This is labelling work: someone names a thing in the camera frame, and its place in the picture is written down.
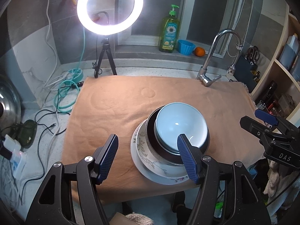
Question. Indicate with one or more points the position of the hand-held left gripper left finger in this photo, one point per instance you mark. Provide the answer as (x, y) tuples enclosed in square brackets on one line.
[(107, 157)]

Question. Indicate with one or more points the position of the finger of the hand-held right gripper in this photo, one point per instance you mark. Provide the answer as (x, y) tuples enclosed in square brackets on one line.
[(266, 117), (257, 131)]

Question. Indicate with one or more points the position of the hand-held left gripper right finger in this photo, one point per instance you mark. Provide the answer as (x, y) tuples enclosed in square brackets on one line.
[(187, 159)]

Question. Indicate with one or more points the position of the white plate large pink flowers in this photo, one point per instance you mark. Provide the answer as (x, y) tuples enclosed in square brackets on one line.
[(164, 181)]

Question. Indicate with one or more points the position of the white plate leaf pattern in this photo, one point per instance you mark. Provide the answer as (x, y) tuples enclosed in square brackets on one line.
[(141, 150)]

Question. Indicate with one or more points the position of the large stainless steel bowl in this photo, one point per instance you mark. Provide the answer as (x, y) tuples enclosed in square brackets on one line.
[(152, 146)]

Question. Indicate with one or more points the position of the white ceramic bowl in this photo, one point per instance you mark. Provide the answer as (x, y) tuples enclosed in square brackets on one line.
[(178, 121)]

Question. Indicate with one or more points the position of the person's right hand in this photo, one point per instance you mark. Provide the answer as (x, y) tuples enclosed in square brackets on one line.
[(276, 180)]

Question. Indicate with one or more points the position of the person's left hand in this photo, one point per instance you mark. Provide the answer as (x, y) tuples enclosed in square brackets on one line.
[(140, 219)]

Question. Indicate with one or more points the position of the black bottle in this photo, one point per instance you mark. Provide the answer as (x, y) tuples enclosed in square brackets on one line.
[(269, 93)]

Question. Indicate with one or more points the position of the tan towel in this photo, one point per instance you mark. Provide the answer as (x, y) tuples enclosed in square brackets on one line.
[(112, 112)]

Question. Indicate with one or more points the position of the dark utensil holder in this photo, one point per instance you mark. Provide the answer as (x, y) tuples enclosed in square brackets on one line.
[(243, 75)]

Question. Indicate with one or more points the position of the wooden shelf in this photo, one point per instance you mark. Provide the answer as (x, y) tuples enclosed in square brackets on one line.
[(281, 58)]

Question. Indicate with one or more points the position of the black scissors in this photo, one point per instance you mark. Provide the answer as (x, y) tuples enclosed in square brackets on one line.
[(252, 55)]

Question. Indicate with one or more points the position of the blue plastic jug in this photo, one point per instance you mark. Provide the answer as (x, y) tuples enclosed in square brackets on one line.
[(288, 54)]

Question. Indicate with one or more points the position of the black inline controller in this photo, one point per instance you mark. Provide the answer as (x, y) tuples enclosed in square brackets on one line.
[(78, 84)]

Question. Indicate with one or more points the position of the chrome faucet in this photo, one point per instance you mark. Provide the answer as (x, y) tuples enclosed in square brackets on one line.
[(208, 61)]

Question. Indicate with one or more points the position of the dark green dish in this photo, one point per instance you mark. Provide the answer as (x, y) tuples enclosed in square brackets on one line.
[(27, 133)]

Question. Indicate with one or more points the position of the white power strip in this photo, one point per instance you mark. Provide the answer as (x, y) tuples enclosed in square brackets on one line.
[(17, 161)]

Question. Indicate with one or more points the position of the orange fruit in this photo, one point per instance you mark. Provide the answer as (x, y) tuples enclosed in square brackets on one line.
[(200, 52)]

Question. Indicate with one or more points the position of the black plug adapter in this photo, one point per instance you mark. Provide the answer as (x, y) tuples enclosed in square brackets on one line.
[(4, 151)]

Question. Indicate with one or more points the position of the blue fluted cup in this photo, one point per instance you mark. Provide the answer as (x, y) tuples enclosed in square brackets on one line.
[(186, 48)]

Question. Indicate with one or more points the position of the black tripod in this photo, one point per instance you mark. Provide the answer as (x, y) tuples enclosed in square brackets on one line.
[(105, 46)]

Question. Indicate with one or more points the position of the steel pot lid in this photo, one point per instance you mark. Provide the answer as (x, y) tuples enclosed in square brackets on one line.
[(9, 103)]

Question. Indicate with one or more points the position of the window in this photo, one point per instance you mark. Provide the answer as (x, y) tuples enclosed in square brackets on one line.
[(206, 9)]

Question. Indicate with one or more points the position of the green dish soap bottle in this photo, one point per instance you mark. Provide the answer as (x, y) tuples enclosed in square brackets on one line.
[(170, 35)]

